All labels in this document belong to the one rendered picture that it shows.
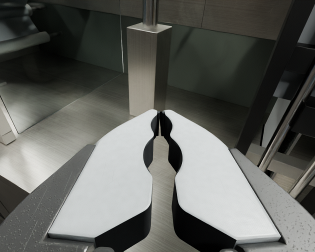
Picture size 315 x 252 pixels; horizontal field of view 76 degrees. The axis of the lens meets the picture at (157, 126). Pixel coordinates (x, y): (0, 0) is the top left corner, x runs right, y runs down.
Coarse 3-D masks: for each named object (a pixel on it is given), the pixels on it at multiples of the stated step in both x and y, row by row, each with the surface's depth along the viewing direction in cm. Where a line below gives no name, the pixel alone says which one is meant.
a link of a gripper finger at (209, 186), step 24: (168, 120) 11; (168, 144) 11; (192, 144) 9; (216, 144) 9; (192, 168) 8; (216, 168) 8; (192, 192) 7; (216, 192) 7; (240, 192) 7; (192, 216) 6; (216, 216) 6; (240, 216) 6; (264, 216) 6; (192, 240) 6; (216, 240) 6; (240, 240) 5; (264, 240) 6
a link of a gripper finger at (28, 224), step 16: (80, 160) 8; (64, 176) 7; (32, 192) 6; (48, 192) 6; (64, 192) 6; (16, 208) 6; (32, 208) 6; (48, 208) 6; (0, 224) 5; (16, 224) 5; (32, 224) 5; (48, 224) 6; (0, 240) 5; (16, 240) 5; (32, 240) 5; (48, 240) 5; (64, 240) 5
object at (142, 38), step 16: (144, 0) 48; (144, 16) 50; (128, 32) 52; (144, 32) 50; (160, 32) 50; (128, 48) 54; (144, 48) 52; (160, 48) 52; (128, 64) 57; (144, 64) 55; (160, 64) 56; (128, 80) 60; (144, 80) 57; (160, 80) 59; (144, 96) 61; (160, 96) 63
